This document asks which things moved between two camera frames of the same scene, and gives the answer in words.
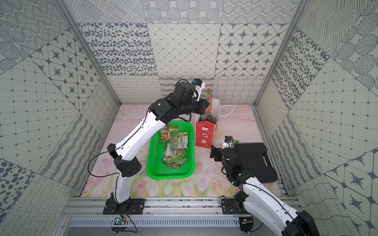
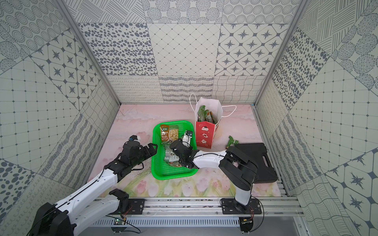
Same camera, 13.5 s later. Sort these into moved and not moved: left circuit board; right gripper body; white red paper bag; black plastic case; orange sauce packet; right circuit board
Moved: orange sauce packet; right gripper body
Not moved: right circuit board; black plastic case; white red paper bag; left circuit board
